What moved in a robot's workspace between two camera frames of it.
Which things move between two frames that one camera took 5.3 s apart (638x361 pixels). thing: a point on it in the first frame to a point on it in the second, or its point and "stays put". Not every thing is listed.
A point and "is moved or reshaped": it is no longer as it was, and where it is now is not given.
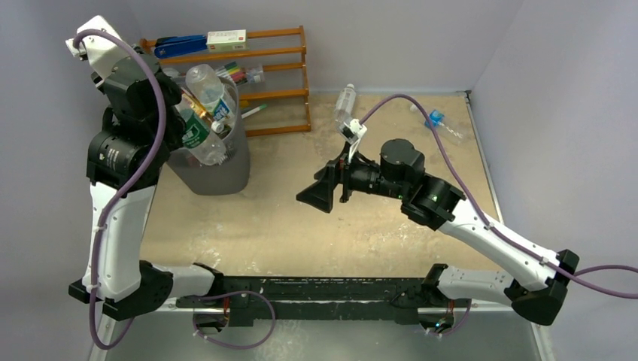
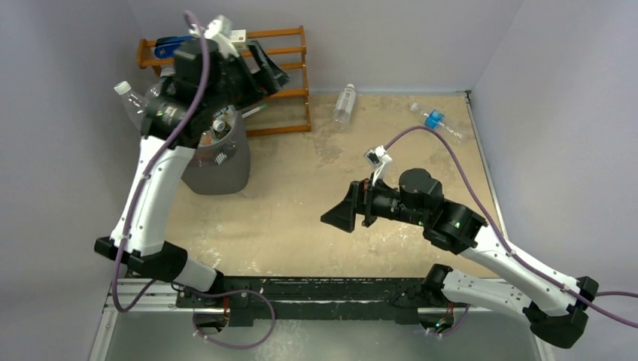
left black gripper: x=99 y=77 to x=269 y=77
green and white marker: x=253 y=110 stays put
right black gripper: x=341 y=178 to x=367 y=201
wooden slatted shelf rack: x=305 y=125 stays put
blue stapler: x=168 y=47 stays put
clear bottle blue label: x=445 y=128 stays put
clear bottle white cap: x=345 y=104 stays put
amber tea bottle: x=190 y=100 is moved or reshaped
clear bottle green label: x=198 y=138 is moved or reshaped
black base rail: x=320 y=300 stays put
